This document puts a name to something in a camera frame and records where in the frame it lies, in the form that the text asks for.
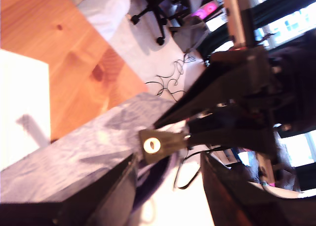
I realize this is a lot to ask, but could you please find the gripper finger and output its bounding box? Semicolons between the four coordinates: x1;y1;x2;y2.
185;126;278;160
51;154;138;226
154;47;272;128
201;152;297;226

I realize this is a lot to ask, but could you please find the purple snakeskin pencil case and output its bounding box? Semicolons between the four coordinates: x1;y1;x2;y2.
0;91;191;213

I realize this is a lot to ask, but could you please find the pink glowing round light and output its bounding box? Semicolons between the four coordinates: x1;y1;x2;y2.
195;2;218;19

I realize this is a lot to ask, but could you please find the bright window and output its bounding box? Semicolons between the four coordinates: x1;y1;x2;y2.
254;0;316;47

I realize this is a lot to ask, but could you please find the black office chair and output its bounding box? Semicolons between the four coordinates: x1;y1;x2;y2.
129;0;198;46

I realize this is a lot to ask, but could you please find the white cloth bundle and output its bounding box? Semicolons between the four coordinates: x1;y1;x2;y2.
76;0;131;41

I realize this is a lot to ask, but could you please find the white printed letter sheet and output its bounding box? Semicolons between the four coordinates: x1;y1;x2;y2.
0;49;51;172

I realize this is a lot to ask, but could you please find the tangled thin black cable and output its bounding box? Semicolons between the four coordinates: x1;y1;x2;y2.
145;52;196;98

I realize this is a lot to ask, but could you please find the pale upright post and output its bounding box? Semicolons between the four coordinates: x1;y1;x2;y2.
221;0;257;49

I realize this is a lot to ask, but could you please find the thin black looped cord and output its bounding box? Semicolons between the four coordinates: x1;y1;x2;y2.
172;146;213;190

